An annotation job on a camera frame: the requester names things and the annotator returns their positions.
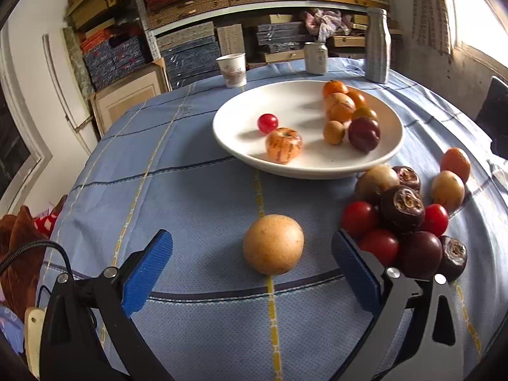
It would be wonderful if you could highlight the silver ribbed bottle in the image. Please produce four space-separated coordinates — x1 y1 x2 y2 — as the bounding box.
364 7 392 85

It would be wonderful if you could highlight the green marbled panel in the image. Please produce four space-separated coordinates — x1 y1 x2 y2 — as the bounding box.
63 27 96 92

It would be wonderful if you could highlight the dark brown mangosteen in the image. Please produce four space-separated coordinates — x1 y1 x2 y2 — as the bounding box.
379 185 426 236
438 235 468 282
391 165 421 191

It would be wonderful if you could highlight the small orange kumquat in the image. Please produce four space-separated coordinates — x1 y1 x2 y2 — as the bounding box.
346 89 368 110

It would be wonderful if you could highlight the pale lilac cloth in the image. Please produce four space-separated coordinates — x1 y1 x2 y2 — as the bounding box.
0 304 26 356

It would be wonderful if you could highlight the bright window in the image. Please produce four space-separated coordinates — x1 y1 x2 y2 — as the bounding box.
448 0 508 84

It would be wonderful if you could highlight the small tan longan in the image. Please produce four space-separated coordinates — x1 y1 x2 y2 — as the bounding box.
323 121 346 145

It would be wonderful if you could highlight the stack of yellow woven boxes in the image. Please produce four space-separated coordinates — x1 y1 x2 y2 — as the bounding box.
65 0 136 32

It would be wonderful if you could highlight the blue checked tablecloth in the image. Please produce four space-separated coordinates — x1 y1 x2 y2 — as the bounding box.
37 57 508 381

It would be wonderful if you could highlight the pink crumpled cloth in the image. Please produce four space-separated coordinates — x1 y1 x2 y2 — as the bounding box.
302 9 352 42

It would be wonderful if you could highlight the white paper cup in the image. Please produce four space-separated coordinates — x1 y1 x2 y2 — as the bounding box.
215 53 247 89

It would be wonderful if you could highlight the white window frame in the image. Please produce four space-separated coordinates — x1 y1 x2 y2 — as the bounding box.
0 24 52 215

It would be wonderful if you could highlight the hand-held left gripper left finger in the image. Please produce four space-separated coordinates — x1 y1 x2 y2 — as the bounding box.
40 229 175 381

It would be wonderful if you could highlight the white oval plate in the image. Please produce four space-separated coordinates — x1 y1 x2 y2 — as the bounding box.
212 80 405 180

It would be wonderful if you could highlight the beige checked curtain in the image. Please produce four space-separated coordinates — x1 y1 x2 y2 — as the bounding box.
411 0 455 54

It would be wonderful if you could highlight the striped orange apple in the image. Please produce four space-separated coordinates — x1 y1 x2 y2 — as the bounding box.
265 127 303 165

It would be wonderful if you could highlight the black braided cable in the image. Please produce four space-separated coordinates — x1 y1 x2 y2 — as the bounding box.
0 240 74 282

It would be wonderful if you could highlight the dark purple plum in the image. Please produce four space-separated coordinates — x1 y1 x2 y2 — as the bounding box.
398 231 444 280

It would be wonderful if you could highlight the greenish tan round fruit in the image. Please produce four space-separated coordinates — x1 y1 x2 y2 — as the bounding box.
354 164 401 206

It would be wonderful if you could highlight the pile of blue floral boxes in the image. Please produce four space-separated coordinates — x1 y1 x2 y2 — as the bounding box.
81 26 153 90

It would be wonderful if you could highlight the large tan round fruit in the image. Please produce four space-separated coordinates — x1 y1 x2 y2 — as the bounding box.
243 214 305 276

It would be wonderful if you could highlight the white leaning board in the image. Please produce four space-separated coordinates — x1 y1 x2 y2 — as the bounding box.
42 34 100 153

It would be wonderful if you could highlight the white metal shelving rack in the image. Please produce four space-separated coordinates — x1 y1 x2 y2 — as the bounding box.
127 0 401 68

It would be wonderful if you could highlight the pale wooden flat box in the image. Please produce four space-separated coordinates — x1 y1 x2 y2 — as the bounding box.
264 50 306 64

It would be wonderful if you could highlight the light wooden picture frame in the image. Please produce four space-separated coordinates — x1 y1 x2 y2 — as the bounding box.
88 59 171 137

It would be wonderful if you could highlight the black chair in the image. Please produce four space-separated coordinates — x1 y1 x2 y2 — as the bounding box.
474 75 508 159

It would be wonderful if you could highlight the yellow green small fruit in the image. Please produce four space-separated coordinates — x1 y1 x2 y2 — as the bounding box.
352 106 378 122

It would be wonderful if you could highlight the red white patterned cloth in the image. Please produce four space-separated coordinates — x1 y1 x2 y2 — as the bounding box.
34 212 58 235

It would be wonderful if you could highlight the long woven straw box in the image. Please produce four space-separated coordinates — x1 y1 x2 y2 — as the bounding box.
148 0 230 30

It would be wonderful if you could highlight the white drink can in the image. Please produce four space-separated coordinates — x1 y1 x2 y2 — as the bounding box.
304 42 329 75

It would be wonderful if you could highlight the stack of dark blue boxes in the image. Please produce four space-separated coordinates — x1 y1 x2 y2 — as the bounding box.
254 22 318 52
157 22 223 88

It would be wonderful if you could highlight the brown plush toy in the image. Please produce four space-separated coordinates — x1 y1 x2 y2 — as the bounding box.
0 194 68 322

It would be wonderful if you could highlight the dark red plum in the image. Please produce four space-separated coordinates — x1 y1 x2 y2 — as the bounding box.
348 116 382 154

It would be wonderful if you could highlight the upright grey woven box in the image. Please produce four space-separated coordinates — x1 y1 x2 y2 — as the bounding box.
216 24 246 56

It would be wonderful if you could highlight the small tangerine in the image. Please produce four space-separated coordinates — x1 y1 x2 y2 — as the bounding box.
322 80 349 100

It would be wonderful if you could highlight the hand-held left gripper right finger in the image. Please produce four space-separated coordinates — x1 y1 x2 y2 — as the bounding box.
331 229 465 381

